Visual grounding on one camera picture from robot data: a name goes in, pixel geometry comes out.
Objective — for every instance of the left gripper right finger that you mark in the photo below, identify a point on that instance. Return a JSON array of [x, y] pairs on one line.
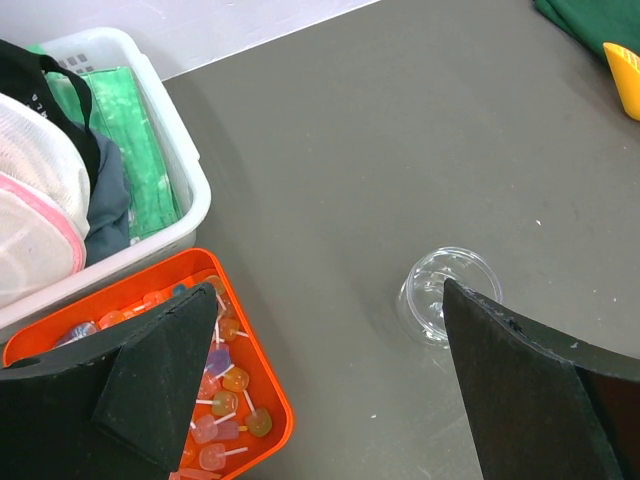
[[541, 404]]

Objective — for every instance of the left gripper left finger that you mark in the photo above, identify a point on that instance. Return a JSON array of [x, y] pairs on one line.
[[114, 405]]

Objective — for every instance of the clear plastic cup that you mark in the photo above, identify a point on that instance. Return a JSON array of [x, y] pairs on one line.
[[419, 304]]

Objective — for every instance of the yellow plastic scoop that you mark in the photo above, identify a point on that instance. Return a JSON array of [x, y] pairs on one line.
[[624, 66]]

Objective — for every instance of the orange candy tray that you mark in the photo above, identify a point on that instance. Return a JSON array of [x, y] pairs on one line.
[[254, 414]]

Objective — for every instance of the grey cloth in basket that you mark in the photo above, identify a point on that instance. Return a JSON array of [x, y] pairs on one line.
[[108, 213]]

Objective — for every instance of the white mesh laundry bag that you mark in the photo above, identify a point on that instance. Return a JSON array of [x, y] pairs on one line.
[[44, 203]]

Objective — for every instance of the green patterned cloth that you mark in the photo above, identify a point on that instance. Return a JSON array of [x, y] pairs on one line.
[[119, 114]]

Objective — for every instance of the white plastic basket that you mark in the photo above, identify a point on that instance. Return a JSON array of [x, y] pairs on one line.
[[101, 48]]

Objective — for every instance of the dark green folded cloth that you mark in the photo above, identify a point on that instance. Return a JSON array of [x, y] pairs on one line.
[[592, 23]]

